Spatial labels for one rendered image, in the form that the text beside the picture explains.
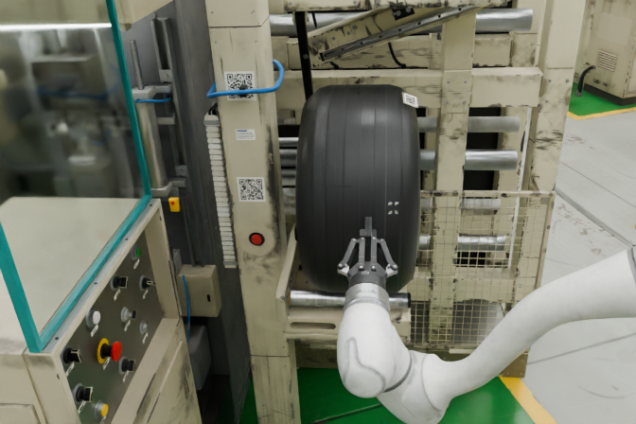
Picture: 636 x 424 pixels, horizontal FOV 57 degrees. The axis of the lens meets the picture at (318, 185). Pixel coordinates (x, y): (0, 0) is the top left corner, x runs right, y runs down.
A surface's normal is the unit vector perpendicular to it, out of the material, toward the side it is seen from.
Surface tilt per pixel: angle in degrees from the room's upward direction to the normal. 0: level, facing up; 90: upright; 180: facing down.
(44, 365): 90
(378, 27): 90
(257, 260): 90
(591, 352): 0
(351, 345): 35
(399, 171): 55
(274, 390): 90
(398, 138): 40
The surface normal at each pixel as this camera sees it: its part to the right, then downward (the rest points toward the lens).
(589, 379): -0.04, -0.89
